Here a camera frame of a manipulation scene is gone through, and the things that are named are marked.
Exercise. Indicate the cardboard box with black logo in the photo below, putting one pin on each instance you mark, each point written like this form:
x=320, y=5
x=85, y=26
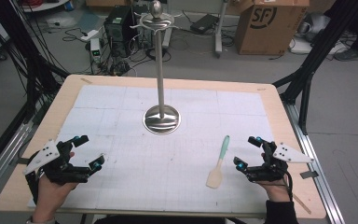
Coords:
x=270, y=35

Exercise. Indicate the small brown cardboard box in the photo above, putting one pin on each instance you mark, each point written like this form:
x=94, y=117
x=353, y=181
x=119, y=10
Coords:
x=105, y=2

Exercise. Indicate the white metal stand leg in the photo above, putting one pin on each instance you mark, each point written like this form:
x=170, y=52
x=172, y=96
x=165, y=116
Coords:
x=220, y=31

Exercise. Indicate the aluminium rail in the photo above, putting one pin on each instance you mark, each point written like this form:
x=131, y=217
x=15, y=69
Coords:
x=3, y=161
x=310, y=149

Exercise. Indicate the white device with green light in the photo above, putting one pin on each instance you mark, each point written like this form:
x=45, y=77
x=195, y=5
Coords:
x=95, y=49

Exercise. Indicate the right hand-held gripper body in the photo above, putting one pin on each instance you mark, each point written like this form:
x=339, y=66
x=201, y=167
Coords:
x=270, y=172

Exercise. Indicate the round white table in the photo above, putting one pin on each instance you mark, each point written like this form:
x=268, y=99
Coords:
x=52, y=4

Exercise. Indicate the silver metal utensil stand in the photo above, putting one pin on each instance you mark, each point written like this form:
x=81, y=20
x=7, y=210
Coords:
x=161, y=122

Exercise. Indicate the white power strip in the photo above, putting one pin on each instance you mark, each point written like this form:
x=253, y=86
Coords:
x=89, y=35

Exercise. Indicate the black tape piece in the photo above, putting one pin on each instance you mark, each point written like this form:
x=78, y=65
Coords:
x=309, y=174
x=22, y=161

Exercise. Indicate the black computer tower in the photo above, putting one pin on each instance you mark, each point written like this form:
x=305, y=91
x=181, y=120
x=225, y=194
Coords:
x=118, y=32

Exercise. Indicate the person's left hand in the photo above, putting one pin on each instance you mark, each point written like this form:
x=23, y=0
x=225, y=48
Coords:
x=51, y=196

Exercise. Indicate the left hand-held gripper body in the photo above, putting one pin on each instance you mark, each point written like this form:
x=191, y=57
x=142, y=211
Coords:
x=59, y=169

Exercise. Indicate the black metal frame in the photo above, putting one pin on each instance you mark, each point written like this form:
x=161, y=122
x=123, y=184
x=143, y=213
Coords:
x=317, y=53
x=32, y=84

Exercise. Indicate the white gridded mat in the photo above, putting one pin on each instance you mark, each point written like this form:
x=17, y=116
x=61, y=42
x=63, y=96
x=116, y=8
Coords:
x=143, y=180

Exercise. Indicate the flat black device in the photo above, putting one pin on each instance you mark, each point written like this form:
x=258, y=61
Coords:
x=204, y=23

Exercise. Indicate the grey bag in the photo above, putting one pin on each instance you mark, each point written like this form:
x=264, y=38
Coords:
x=317, y=25

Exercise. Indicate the brown tape strip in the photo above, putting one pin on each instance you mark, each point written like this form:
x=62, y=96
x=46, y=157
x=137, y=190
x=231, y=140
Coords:
x=302, y=204

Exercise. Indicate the person's dark clothing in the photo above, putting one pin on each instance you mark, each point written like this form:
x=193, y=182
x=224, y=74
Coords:
x=167, y=220

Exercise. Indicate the person's right hand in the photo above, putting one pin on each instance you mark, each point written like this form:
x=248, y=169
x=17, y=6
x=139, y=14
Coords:
x=275, y=191

